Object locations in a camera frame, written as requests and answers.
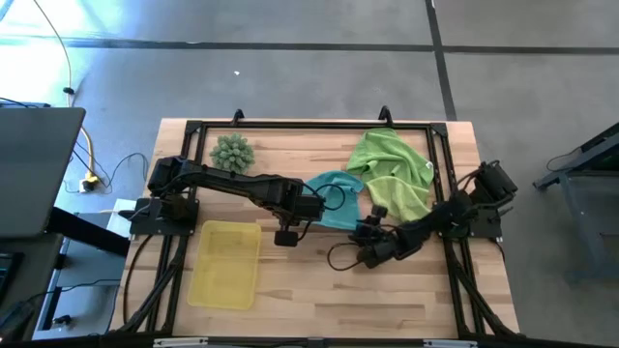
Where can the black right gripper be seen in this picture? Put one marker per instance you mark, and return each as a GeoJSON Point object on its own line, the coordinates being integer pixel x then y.
{"type": "Point", "coordinates": [370, 234]}

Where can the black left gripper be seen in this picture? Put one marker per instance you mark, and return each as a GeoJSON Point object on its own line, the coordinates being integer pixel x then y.
{"type": "Point", "coordinates": [304, 208]}

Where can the teal microfiber towel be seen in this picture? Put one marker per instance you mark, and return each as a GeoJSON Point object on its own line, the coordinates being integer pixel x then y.
{"type": "Point", "coordinates": [348, 212]}

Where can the pale lime microfiber towel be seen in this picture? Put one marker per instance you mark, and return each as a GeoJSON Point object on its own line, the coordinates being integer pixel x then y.
{"type": "Point", "coordinates": [401, 198]}

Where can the bright green microfiber towel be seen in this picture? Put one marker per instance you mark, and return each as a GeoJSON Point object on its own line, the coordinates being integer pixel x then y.
{"type": "Point", "coordinates": [387, 150]}

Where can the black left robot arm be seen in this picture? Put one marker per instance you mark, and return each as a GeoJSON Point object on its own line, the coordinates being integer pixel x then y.
{"type": "Point", "coordinates": [232, 186]}

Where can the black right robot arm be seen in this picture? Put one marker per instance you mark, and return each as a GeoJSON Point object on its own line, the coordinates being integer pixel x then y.
{"type": "Point", "coordinates": [425, 227]}

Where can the yellow translucent plastic basket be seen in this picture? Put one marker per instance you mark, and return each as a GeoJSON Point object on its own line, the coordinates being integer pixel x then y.
{"type": "Point", "coordinates": [225, 266]}

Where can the green cloth towel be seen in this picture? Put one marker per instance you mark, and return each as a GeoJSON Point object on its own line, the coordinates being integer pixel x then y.
{"type": "Point", "coordinates": [314, 125]}

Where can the potted succulent plant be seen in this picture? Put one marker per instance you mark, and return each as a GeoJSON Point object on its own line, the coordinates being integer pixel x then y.
{"type": "Point", "coordinates": [232, 154]}

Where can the silver aluminium extrusion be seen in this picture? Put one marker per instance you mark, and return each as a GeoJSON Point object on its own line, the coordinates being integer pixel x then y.
{"type": "Point", "coordinates": [450, 344]}
{"type": "Point", "coordinates": [179, 342]}

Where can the white box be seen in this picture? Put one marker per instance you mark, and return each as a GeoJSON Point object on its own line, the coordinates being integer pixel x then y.
{"type": "Point", "coordinates": [121, 212]}

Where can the yellow power plug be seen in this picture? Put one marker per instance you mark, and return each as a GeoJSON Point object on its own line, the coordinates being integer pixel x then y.
{"type": "Point", "coordinates": [89, 182]}

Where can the blue-legged work table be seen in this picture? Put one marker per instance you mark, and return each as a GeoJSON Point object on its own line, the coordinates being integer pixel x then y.
{"type": "Point", "coordinates": [595, 152]}

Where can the black operator desk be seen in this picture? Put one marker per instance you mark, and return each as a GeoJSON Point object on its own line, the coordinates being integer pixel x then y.
{"type": "Point", "coordinates": [29, 270]}

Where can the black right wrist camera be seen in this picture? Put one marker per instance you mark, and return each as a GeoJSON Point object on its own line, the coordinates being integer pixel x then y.
{"type": "Point", "coordinates": [379, 212]}

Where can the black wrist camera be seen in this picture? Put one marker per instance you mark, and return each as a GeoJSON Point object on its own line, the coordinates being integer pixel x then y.
{"type": "Point", "coordinates": [379, 212]}
{"type": "Point", "coordinates": [285, 239]}

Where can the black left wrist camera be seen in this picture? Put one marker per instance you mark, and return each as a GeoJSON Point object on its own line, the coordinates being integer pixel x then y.
{"type": "Point", "coordinates": [285, 239]}

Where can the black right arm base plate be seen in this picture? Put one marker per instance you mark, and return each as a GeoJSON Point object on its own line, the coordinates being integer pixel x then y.
{"type": "Point", "coordinates": [483, 227]}

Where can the black frame hook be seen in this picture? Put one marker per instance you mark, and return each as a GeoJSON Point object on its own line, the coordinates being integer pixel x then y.
{"type": "Point", "coordinates": [385, 115]}
{"type": "Point", "coordinates": [235, 117]}

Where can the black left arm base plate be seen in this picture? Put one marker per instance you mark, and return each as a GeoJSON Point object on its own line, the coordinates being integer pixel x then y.
{"type": "Point", "coordinates": [145, 224]}

